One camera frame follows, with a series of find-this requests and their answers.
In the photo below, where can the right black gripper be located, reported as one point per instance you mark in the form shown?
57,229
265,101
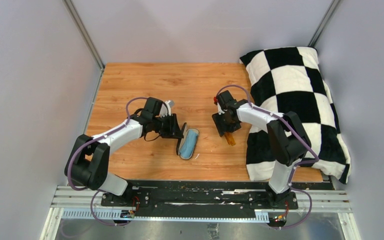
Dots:
222,128

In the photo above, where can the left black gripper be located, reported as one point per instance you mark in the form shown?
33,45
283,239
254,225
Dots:
173,131

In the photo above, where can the orange sunglasses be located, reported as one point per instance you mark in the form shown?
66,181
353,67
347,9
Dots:
229,138

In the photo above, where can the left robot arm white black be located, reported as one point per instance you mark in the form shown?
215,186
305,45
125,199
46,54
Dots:
87,167

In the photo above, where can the light blue cleaning cloth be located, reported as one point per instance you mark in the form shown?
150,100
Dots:
187,148

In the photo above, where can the black white checkered blanket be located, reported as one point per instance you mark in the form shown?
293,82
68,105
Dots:
288,79

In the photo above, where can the aluminium rail frame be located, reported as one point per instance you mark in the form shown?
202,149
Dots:
71,204

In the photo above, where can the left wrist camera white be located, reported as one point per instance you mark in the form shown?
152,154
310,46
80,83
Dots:
169,104

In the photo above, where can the black glasses case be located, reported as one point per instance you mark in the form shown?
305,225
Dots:
184,128

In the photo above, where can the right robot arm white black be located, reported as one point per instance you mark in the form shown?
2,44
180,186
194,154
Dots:
288,140

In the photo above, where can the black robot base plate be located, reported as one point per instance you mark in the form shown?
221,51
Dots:
203,198

